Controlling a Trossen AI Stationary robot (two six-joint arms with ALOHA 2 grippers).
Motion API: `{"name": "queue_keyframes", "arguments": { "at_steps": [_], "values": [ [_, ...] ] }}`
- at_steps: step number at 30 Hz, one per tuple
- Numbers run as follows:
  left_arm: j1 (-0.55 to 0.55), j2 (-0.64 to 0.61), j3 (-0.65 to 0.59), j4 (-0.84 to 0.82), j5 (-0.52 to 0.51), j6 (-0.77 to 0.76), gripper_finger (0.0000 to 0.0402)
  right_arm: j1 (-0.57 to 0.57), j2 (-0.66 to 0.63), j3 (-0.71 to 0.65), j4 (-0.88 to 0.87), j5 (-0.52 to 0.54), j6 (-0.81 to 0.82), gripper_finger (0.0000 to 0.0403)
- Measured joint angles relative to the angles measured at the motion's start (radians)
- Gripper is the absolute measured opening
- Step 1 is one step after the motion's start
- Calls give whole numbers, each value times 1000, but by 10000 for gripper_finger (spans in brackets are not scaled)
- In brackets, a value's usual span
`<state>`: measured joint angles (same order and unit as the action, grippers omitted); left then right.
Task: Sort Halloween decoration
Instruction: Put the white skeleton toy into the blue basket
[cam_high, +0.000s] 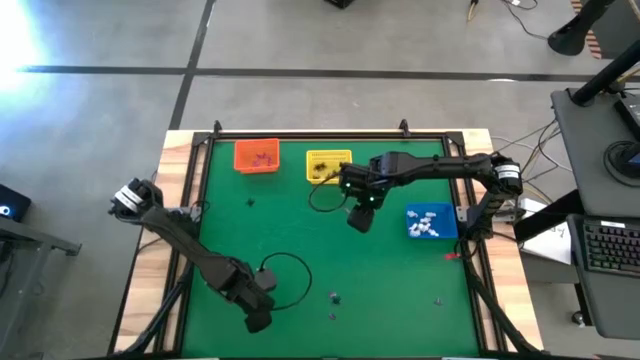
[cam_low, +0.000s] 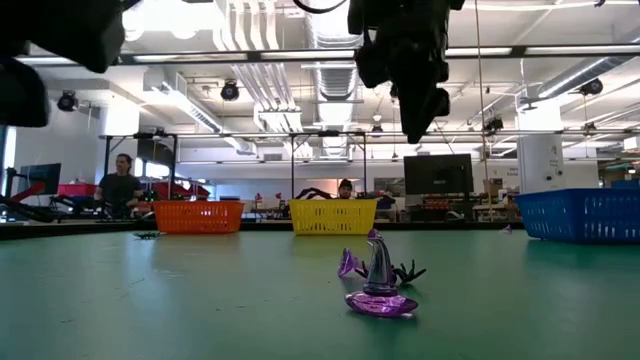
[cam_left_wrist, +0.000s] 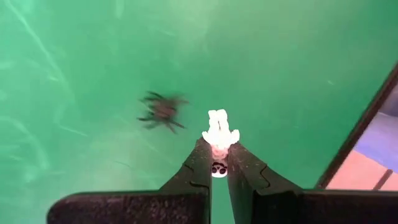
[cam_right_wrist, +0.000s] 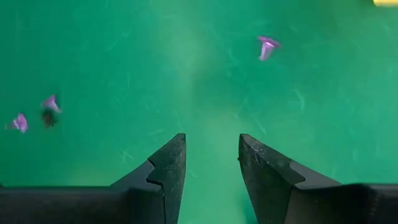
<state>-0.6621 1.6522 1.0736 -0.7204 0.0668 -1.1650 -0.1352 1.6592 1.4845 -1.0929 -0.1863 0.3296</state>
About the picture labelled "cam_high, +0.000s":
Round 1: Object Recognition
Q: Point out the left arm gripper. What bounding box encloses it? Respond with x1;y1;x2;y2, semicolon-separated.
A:
219;262;275;334

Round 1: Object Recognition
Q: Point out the yellow plastic basket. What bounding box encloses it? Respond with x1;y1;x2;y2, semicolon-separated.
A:
305;149;353;185

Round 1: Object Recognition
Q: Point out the green table mat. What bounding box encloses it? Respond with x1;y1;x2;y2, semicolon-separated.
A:
180;138;481;357

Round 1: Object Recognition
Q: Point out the blue plastic basket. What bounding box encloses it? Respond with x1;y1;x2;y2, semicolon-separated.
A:
405;202;460;240

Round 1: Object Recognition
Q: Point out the orange plastic basket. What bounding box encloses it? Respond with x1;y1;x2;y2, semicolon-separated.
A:
233;137;281;175

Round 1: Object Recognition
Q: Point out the black desk leg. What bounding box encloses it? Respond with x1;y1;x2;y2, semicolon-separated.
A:
513;189;584;244

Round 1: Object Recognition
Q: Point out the white paper sheet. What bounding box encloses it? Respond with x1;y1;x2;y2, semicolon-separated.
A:
519;198;574;266

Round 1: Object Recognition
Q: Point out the gray cart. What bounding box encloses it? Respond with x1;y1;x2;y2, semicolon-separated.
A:
0;217;83;360

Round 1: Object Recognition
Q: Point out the gray side desk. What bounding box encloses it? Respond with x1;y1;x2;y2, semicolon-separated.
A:
549;87;640;219

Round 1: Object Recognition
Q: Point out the black keyboard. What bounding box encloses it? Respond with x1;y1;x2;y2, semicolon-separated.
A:
566;213;640;341

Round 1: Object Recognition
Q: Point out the black round desk device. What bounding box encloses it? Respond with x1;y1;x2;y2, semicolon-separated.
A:
602;139;640;189

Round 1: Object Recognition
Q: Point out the black stand base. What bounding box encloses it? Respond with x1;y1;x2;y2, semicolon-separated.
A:
547;0;617;57

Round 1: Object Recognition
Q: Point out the orange striped mat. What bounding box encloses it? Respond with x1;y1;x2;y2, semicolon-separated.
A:
569;0;601;60

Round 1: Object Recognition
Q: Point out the dark gray panel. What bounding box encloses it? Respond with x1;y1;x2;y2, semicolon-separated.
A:
597;0;640;59

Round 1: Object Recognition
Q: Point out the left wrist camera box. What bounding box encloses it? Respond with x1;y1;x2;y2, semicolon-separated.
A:
255;268;279;293

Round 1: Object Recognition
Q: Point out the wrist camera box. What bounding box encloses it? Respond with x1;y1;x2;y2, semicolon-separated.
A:
339;163;374;194
255;268;279;293

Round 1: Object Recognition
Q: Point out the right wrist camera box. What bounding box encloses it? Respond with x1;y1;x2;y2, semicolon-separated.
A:
339;163;374;194

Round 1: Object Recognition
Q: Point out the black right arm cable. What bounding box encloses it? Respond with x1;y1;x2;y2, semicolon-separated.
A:
307;168;351;214

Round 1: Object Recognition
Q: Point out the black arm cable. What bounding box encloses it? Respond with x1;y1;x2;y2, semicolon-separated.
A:
258;251;314;312
307;168;351;214

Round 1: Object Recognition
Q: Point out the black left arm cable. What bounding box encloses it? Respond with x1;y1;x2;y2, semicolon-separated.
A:
258;251;314;312

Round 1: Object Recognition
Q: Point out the black aluminium table frame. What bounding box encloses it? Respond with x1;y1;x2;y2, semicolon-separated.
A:
110;129;544;360

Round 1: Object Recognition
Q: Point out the black side bracket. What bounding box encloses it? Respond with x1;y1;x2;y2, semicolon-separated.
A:
499;206;527;224

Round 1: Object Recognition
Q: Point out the black floor cable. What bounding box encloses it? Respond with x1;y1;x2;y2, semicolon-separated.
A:
499;0;551;41

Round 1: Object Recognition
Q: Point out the black device glowing ring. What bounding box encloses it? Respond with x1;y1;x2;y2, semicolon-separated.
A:
0;183;32;224

